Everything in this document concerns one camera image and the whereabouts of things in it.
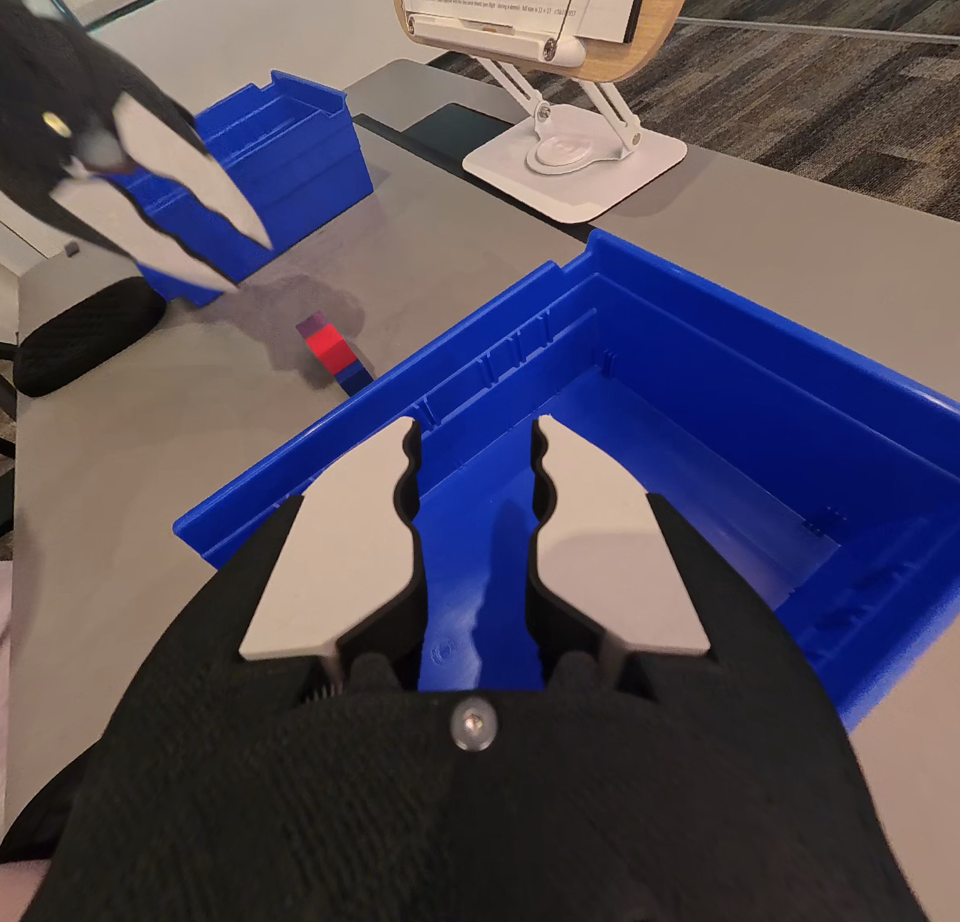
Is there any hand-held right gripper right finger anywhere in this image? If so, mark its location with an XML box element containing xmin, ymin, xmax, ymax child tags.
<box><xmin>528</xmin><ymin>415</ymin><xmax>712</xmax><ymax>689</ymax></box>

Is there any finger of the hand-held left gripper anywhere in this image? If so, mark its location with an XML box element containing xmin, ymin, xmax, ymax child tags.
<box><xmin>111</xmin><ymin>99</ymin><xmax>273</xmax><ymax>252</ymax></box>
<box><xmin>49</xmin><ymin>179</ymin><xmax>241</xmax><ymax>294</ymax></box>

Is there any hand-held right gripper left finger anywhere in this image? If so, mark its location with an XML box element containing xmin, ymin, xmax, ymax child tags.
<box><xmin>238</xmin><ymin>415</ymin><xmax>426</xmax><ymax>688</ymax></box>

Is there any blue plastic bin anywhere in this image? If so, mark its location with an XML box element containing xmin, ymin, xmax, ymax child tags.
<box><xmin>108</xmin><ymin>70</ymin><xmax>375</xmax><ymax>308</ymax></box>
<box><xmin>172</xmin><ymin>229</ymin><xmax>960</xmax><ymax>731</ymax></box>

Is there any red wooden cube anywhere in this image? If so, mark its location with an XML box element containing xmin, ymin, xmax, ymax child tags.
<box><xmin>306</xmin><ymin>324</ymin><xmax>354</xmax><ymax>376</ymax></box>

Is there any person's right forearm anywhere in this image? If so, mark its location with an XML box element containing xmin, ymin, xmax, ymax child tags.
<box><xmin>0</xmin><ymin>858</ymin><xmax>48</xmax><ymax>922</ymax></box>

